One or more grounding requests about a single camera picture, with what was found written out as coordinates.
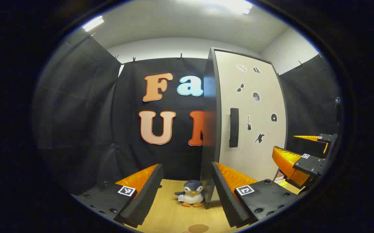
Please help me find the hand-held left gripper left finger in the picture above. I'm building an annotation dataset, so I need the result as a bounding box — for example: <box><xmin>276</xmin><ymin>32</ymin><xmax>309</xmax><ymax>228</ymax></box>
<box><xmin>72</xmin><ymin>163</ymin><xmax>164</xmax><ymax>228</ymax></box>

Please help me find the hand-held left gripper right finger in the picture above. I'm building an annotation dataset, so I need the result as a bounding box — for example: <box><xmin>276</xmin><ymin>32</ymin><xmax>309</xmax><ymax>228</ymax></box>
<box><xmin>211</xmin><ymin>161</ymin><xmax>300</xmax><ymax>228</ymax></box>

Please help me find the round brown coaster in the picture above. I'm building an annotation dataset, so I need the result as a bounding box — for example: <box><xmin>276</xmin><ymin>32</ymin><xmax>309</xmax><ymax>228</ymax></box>
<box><xmin>188</xmin><ymin>224</ymin><xmax>209</xmax><ymax>233</ymax></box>

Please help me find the beige cabinet door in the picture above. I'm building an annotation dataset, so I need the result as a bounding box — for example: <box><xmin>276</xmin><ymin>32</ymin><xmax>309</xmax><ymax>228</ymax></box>
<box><xmin>213</xmin><ymin>49</ymin><xmax>288</xmax><ymax>201</ymax></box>

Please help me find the grey cabinet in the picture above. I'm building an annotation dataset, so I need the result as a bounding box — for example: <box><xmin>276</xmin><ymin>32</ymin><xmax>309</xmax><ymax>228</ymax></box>
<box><xmin>200</xmin><ymin>47</ymin><xmax>288</xmax><ymax>209</ymax></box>

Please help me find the black cabinet door handle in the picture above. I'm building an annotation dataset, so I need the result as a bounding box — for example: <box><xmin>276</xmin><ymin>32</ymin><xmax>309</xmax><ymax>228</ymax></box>
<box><xmin>229</xmin><ymin>108</ymin><xmax>239</xmax><ymax>148</ymax></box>

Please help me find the stack of books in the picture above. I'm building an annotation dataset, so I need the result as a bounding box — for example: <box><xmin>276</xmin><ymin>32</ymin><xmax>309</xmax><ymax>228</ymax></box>
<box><xmin>274</xmin><ymin>172</ymin><xmax>289</xmax><ymax>187</ymax></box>

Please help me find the plush penguin toy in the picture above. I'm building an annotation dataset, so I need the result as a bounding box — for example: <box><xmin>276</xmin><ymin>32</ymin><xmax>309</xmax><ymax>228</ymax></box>
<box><xmin>174</xmin><ymin>180</ymin><xmax>206</xmax><ymax>208</ymax></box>

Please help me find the black backdrop cloth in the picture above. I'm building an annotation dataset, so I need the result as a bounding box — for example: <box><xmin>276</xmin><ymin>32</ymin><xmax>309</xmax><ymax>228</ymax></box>
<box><xmin>33</xmin><ymin>29</ymin><xmax>343</xmax><ymax>194</ymax></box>

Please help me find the wide ceiling light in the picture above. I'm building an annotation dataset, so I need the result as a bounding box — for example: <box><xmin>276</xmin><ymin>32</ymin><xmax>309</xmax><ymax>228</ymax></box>
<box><xmin>174</xmin><ymin>0</ymin><xmax>254</xmax><ymax>15</ymax></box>

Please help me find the long ceiling light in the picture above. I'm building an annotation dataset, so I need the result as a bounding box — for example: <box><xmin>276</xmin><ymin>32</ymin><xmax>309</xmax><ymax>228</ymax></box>
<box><xmin>83</xmin><ymin>16</ymin><xmax>105</xmax><ymax>32</ymax></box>

